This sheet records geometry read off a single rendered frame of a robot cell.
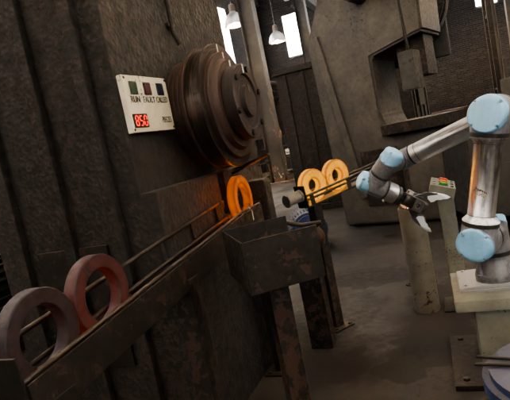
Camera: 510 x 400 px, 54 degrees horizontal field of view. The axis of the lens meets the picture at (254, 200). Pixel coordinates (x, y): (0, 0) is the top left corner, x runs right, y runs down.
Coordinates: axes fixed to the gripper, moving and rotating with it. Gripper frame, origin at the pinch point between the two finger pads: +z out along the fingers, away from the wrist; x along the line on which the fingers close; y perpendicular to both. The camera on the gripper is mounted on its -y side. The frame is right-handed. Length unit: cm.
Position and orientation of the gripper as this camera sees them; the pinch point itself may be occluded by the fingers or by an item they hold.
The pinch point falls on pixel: (442, 215)
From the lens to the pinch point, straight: 203.7
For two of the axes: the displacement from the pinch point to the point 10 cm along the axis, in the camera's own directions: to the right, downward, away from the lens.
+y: -0.7, -2.8, 9.6
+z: 9.1, 3.7, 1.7
